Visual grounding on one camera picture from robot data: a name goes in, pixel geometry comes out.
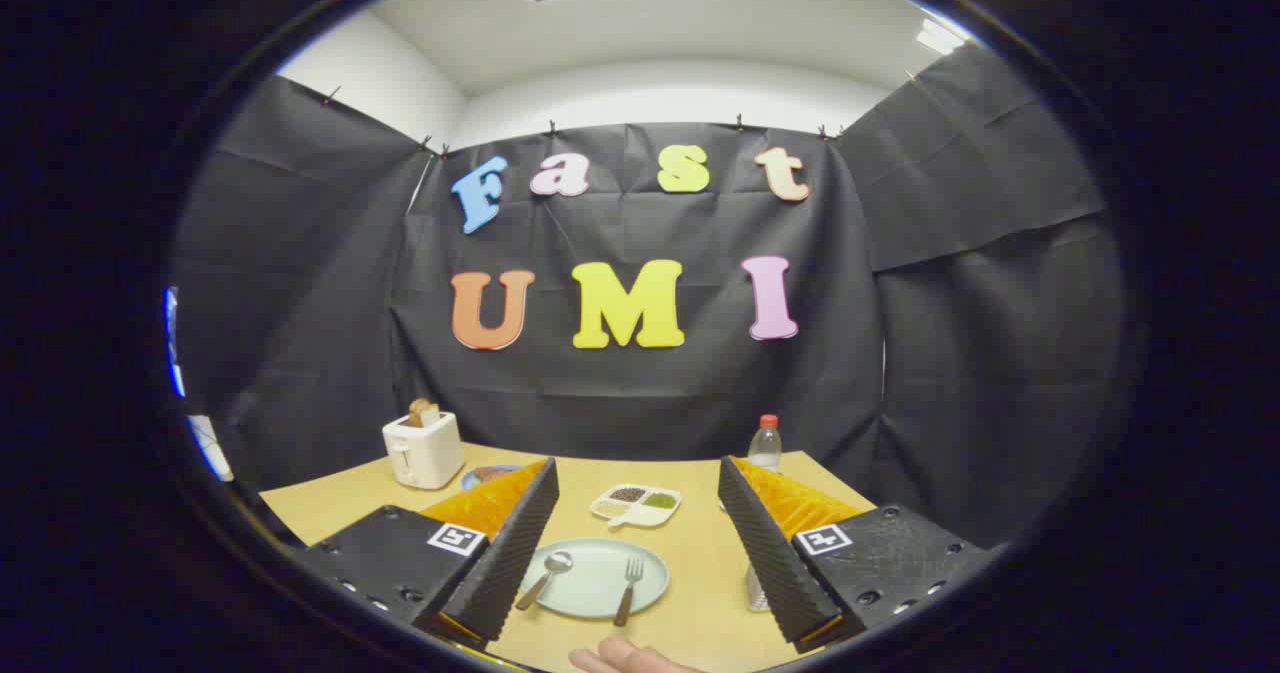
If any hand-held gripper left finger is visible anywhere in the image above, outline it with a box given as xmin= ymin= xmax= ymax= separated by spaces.
xmin=290 ymin=458 xmax=561 ymax=652

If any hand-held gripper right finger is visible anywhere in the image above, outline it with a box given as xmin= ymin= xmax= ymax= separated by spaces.
xmin=717 ymin=455 xmax=1001 ymax=654

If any metal spoon wooden handle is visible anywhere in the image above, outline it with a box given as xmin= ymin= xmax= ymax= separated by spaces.
xmin=515 ymin=551 xmax=574 ymax=612

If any metal fork wooden handle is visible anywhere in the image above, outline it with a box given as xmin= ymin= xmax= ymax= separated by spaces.
xmin=613 ymin=556 xmax=645 ymax=627

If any pale green plate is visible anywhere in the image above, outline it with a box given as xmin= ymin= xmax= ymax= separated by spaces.
xmin=518 ymin=538 xmax=670 ymax=620

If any small blue plate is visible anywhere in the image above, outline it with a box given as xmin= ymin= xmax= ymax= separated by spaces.
xmin=461 ymin=464 xmax=526 ymax=491

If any clear water bottle red cap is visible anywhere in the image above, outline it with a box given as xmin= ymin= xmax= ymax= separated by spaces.
xmin=747 ymin=414 xmax=784 ymax=474

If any white toaster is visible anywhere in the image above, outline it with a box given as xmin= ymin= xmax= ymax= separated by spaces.
xmin=382 ymin=411 xmax=466 ymax=491

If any white divided dish with grains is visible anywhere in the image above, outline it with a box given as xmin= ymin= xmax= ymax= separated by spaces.
xmin=589 ymin=483 xmax=683 ymax=530

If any small ceiling light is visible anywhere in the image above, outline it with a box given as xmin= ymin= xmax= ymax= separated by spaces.
xmin=915 ymin=18 xmax=971 ymax=56

